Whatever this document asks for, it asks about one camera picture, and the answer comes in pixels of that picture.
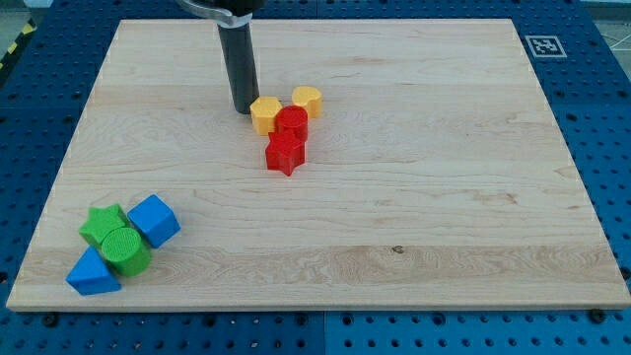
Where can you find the white fiducial marker tag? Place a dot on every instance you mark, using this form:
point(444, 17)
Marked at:
point(545, 46)

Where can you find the green cylinder block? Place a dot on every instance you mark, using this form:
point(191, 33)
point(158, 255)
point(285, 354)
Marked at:
point(125, 250)

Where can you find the red star block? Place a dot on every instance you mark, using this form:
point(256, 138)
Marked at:
point(284, 152)

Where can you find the blue cube block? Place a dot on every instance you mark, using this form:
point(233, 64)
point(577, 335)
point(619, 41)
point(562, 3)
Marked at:
point(155, 220)

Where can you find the blue triangle block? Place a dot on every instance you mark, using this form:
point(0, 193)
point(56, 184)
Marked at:
point(90, 275)

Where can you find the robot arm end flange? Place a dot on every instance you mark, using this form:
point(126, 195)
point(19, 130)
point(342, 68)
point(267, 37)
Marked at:
point(228, 14)

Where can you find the black cylindrical pointer tool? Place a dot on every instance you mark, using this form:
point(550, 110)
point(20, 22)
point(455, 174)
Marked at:
point(238, 55)

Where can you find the yellow black hazard tape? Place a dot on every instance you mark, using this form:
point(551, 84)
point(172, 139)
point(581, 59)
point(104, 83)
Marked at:
point(17, 47)

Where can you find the red cylinder block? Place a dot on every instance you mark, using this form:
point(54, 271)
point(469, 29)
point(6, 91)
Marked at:
point(294, 119)

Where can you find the green star block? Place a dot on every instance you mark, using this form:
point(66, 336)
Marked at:
point(102, 221)

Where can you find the yellow heart block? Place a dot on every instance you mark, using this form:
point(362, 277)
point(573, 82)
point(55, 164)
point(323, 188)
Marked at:
point(309, 98)

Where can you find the yellow hexagon block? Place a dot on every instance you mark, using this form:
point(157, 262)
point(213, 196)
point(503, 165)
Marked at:
point(263, 113)

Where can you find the wooden board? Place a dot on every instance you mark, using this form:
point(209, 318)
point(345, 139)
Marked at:
point(436, 177)

